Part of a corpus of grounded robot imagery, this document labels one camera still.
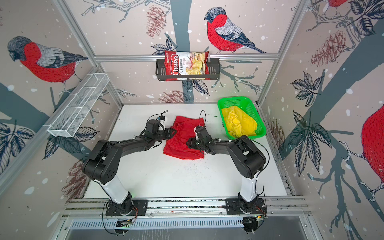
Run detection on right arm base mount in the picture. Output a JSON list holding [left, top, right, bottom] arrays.
[[223, 193, 267, 216]]

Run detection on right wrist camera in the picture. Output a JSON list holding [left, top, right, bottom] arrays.
[[195, 126, 209, 140]]

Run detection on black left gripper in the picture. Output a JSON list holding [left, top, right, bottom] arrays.
[[153, 127, 178, 143]]

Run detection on yellow shorts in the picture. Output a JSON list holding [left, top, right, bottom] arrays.
[[222, 106, 258, 138]]

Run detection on black wall shelf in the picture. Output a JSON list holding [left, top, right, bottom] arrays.
[[155, 58, 221, 81]]

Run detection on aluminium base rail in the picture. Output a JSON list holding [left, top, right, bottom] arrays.
[[61, 196, 312, 219]]

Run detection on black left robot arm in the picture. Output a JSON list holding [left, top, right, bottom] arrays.
[[82, 120, 177, 212]]

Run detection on green plastic basket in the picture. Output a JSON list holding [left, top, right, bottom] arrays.
[[217, 97, 267, 140]]

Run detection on red chips bag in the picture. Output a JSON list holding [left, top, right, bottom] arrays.
[[165, 51, 210, 77]]

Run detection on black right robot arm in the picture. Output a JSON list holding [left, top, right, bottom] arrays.
[[187, 126, 270, 214]]

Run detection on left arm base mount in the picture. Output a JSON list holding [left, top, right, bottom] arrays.
[[106, 195, 149, 217]]

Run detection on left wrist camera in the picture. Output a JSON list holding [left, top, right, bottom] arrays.
[[157, 115, 167, 131]]

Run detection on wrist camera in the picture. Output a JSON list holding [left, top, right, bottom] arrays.
[[157, 115, 167, 131], [195, 126, 209, 140]]

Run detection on red shorts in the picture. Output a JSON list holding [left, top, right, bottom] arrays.
[[163, 116, 204, 160]]

